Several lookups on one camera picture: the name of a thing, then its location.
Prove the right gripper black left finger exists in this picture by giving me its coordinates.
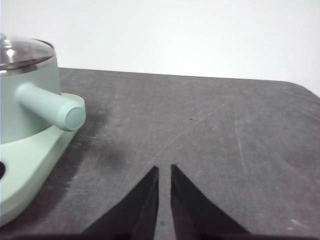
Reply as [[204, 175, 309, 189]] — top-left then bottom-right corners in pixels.
[[82, 165, 160, 240]]

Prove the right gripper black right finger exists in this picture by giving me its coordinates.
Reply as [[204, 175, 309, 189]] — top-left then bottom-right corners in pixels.
[[170, 164, 251, 240]]

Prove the glass lid with green knob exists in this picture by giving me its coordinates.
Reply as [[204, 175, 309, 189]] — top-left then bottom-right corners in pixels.
[[0, 33, 56, 71]]

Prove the mint green breakfast machine base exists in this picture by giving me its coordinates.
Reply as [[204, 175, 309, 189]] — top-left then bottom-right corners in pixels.
[[0, 92, 86, 227]]

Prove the mint green pot with handle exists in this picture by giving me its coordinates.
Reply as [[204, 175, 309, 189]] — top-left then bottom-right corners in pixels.
[[0, 34, 87, 145]]

